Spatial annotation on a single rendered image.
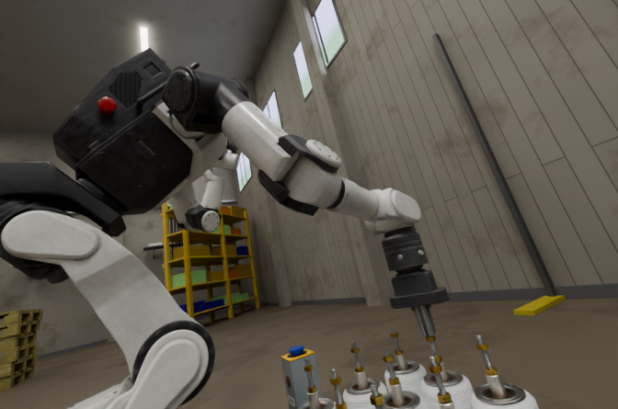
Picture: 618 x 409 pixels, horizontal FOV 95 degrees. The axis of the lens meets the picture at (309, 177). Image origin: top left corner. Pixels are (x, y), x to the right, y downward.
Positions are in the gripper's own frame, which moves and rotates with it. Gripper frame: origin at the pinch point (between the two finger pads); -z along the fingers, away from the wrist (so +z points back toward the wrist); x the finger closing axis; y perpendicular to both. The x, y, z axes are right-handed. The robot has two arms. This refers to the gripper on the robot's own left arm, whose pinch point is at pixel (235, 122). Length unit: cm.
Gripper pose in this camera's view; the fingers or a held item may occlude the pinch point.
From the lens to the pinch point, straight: 135.8
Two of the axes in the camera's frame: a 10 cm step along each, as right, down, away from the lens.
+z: -0.8, 7.8, -6.2
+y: -2.7, -6.2, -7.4
